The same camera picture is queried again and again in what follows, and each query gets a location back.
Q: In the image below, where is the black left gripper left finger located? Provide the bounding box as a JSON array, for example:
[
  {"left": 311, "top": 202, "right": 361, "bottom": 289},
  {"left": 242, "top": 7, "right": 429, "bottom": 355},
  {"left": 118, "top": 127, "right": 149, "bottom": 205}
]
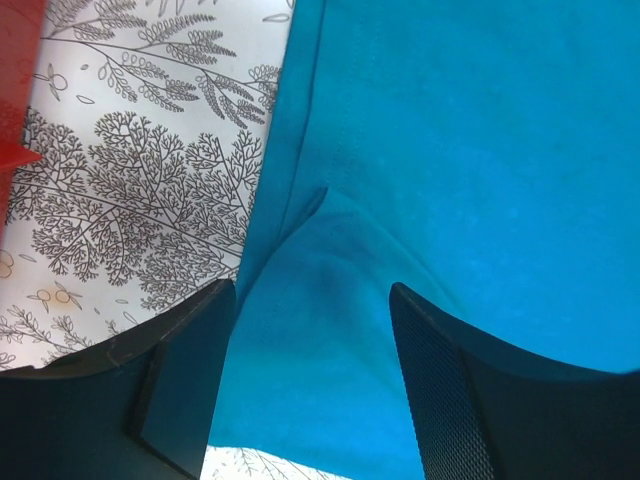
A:
[{"left": 1, "top": 280, "right": 236, "bottom": 479}]

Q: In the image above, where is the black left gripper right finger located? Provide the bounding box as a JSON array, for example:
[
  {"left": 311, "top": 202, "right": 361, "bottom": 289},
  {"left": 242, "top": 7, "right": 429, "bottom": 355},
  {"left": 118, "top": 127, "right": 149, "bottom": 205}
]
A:
[{"left": 389, "top": 283, "right": 639, "bottom": 480}]

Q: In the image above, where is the blue t shirt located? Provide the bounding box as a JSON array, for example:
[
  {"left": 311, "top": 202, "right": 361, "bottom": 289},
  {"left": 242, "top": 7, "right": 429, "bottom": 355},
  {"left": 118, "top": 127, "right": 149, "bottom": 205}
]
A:
[{"left": 209, "top": 1, "right": 639, "bottom": 479}]

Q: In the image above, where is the floral patterned table mat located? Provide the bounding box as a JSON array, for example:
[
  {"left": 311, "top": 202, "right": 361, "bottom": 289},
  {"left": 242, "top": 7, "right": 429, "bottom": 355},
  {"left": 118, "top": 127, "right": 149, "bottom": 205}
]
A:
[{"left": 0, "top": 0, "right": 321, "bottom": 480}]

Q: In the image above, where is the red plastic bin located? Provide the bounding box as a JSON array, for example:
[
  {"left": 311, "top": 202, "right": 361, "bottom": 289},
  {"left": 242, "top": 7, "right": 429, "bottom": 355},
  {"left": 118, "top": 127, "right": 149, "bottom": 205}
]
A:
[{"left": 0, "top": 0, "right": 47, "bottom": 222}]

